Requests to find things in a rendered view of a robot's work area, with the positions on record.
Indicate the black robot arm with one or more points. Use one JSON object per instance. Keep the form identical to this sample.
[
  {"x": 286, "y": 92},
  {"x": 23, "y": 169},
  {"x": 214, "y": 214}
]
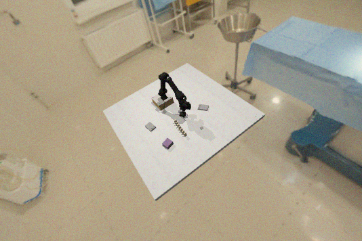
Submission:
[{"x": 163, "y": 77}]

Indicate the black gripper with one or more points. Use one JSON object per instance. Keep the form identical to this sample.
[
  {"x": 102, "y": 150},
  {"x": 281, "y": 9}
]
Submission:
[{"x": 183, "y": 113}]

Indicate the purple rectangular block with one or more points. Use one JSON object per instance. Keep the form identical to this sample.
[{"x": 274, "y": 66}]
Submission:
[{"x": 167, "y": 143}]

